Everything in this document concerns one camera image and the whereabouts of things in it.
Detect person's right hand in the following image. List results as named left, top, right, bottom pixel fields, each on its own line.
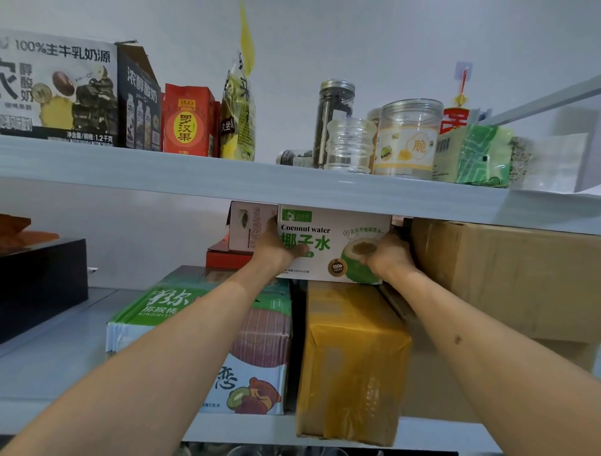
left=359, top=230, right=419, bottom=282

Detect person's left hand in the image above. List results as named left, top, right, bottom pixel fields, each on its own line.
left=251, top=215, right=311, bottom=278

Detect pink labelled box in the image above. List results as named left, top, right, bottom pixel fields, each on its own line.
left=227, top=200, right=279, bottom=254

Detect white coconut water box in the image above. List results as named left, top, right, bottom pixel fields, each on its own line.
left=275, top=203, right=393, bottom=286

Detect grey metal shelves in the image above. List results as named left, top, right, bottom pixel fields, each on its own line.
left=0, top=75, right=601, bottom=456

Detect small yellow-taped cardboard box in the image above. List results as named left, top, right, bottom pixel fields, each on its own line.
left=295, top=281, right=413, bottom=448

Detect kiwi fruit carton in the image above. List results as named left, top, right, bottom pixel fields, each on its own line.
left=105, top=265, right=293, bottom=417

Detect wide clear-taped cardboard box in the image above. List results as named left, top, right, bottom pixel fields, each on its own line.
left=380, top=284, right=601, bottom=423

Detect person's right forearm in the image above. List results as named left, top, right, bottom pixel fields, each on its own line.
left=384, top=267, right=601, bottom=456

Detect person's left forearm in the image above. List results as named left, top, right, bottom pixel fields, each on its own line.
left=0, top=262, right=278, bottom=456

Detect small dark canister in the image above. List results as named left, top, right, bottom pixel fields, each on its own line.
left=275, top=149, right=314, bottom=168

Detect labelled clear plastic jar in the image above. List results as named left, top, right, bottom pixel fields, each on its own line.
left=373, top=98, right=444, bottom=181

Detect ribbed clear plastic jar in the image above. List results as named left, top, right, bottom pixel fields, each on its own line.
left=324, top=117, right=378, bottom=175

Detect green patterned tea packet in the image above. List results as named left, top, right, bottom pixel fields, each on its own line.
left=431, top=123, right=515, bottom=188

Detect yellow green snack bag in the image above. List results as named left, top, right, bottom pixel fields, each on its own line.
left=219, top=0, right=258, bottom=162

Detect red knot ornament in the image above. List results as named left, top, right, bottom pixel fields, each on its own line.
left=439, top=61, right=494, bottom=137

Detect red yellow-label packet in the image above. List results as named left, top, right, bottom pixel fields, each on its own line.
left=162, top=83, right=222, bottom=158

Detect metal-lid glass jar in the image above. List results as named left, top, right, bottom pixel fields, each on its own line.
left=312, top=78, right=356, bottom=169

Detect large black box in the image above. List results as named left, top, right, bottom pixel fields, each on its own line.
left=0, top=238, right=89, bottom=345

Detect orange snack bag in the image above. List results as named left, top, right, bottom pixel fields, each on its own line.
left=0, top=214, right=61, bottom=250

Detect white black milk carton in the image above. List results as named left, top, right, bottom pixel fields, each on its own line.
left=0, top=29, right=162, bottom=152

